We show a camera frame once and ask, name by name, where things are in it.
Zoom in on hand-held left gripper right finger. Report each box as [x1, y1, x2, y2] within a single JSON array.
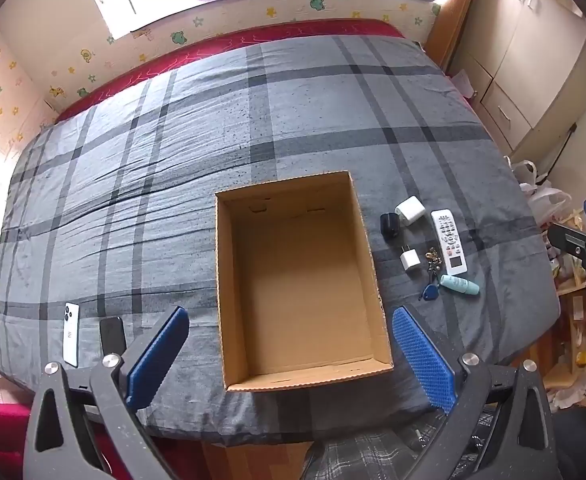
[[391, 306, 565, 480]]

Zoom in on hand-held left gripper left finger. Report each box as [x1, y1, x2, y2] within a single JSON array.
[[23, 305, 191, 480]]

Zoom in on keys with blue fob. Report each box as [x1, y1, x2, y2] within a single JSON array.
[[419, 247, 445, 303]]

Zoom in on mint green tube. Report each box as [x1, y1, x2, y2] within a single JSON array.
[[438, 274, 480, 295]]

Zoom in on small white plug charger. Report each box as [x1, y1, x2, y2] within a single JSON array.
[[399, 245, 421, 272]]

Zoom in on white remote control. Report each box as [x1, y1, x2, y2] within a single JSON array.
[[430, 209, 469, 276]]

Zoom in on cardboard box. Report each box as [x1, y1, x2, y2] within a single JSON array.
[[215, 171, 395, 393]]

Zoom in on large white charger cube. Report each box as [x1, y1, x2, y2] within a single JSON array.
[[394, 196, 426, 227]]

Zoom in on white plastic bag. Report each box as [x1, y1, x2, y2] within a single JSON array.
[[506, 159, 574, 223]]

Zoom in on black smartphone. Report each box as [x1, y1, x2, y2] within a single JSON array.
[[99, 316, 128, 363]]

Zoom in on white smartphone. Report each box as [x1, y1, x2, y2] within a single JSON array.
[[62, 302, 82, 369]]

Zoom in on cluttered wooden rack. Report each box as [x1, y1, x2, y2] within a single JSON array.
[[543, 280, 586, 411]]

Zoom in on person's plaid trousers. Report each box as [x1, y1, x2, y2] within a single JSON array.
[[303, 417, 456, 480]]

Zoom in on beige wardrobe cabinet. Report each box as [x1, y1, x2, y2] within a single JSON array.
[[448, 0, 586, 161]]

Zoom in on grey plaid blanket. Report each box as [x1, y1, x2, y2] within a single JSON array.
[[0, 35, 561, 446]]

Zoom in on red mattress cover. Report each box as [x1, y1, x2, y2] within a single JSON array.
[[55, 19, 409, 123]]

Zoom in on wooden bed post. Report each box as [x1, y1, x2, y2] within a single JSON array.
[[425, 0, 484, 68]]

